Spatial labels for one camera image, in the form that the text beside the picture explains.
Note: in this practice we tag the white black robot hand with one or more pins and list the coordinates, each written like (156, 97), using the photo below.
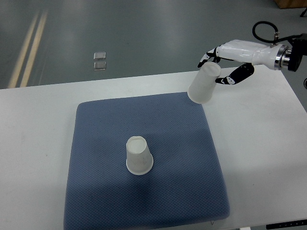
(274, 57)

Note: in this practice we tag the white paper cup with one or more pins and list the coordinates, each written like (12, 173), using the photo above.
(139, 160)
(203, 85)

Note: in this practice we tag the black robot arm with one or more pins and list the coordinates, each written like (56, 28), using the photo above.
(296, 52)

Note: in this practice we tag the wooden furniture corner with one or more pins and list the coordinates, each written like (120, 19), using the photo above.
(291, 4)

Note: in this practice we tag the black tripod leg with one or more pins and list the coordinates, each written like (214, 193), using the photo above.
(303, 13)

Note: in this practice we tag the upper metal floor plate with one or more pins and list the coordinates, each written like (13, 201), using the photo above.
(100, 55)

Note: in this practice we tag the white paper cup on cushion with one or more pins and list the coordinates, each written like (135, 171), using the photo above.
(139, 160)

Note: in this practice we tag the blue square cushion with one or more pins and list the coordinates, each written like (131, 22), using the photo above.
(184, 186)

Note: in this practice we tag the black table control panel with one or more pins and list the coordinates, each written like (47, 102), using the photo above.
(289, 224)

